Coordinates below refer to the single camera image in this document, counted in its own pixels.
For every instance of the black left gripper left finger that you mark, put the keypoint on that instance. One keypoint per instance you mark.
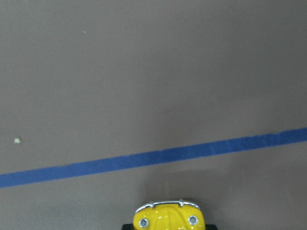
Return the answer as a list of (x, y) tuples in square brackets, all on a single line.
[(127, 226)]

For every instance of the yellow beetle toy car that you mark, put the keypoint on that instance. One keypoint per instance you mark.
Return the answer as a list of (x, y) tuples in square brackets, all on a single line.
[(169, 215)]

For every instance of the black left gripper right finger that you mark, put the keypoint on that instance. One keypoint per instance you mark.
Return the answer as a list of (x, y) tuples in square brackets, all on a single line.
[(211, 227)]

